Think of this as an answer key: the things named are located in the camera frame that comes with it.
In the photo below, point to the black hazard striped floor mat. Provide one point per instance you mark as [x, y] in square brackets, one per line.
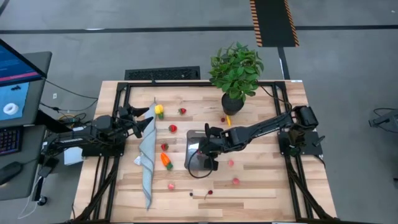
[273, 21]

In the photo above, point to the black plant pot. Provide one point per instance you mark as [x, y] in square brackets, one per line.
[231, 107]

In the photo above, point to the black phone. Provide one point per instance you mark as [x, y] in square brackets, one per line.
[49, 165]

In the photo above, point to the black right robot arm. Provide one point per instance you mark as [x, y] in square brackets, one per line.
[264, 126]

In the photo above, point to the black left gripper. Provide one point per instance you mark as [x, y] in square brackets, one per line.
[126, 123]

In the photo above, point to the green leafy plant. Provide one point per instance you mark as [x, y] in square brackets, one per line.
[236, 71]

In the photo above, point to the orange toy carrot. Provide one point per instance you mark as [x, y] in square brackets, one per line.
[165, 159]

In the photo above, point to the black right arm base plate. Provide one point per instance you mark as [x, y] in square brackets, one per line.
[311, 146]

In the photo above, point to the grey desk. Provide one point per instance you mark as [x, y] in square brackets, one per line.
[25, 183]

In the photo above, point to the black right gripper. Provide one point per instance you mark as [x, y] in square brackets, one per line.
[213, 145]

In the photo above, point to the red toy tomato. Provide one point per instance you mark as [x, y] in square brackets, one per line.
[173, 128]

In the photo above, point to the black keyboard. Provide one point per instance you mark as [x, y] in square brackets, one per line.
[9, 140]

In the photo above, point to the grey translucent plastic container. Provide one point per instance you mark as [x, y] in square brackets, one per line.
[194, 161]

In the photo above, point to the grey rolled towel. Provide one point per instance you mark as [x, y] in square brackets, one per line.
[148, 155]

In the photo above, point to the black desk caster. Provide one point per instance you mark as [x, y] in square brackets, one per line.
[42, 201]

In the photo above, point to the yellow toy bell pepper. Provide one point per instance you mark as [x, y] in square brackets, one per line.
[159, 109]

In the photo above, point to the black aluminium table frame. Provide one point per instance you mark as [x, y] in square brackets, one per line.
[202, 84]

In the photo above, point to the red toy cherry with stem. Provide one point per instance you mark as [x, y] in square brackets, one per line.
[210, 192]

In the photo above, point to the black computer mouse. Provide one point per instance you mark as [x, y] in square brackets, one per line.
[11, 172]

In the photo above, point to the pink toy peach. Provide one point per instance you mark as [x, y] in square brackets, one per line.
[236, 181]
[230, 162]
[171, 186]

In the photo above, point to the white box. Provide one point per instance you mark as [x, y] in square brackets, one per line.
[72, 157]

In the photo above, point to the small yellow toy banana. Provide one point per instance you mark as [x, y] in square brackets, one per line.
[229, 120]

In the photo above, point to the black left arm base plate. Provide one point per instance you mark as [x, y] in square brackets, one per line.
[102, 153]

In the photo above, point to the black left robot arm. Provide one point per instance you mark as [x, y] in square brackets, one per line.
[93, 130]

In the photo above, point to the computer monitor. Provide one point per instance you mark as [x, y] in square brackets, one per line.
[12, 102]

